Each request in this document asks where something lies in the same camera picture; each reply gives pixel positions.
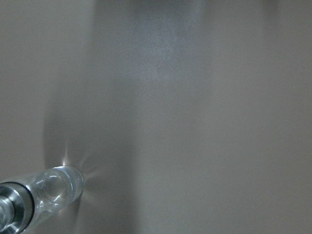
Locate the clear glass sauce bottle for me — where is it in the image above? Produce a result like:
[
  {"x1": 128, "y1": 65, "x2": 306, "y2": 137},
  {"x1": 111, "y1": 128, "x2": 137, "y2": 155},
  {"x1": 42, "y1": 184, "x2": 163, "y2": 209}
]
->
[{"x1": 0, "y1": 166, "x2": 83, "y2": 234}]

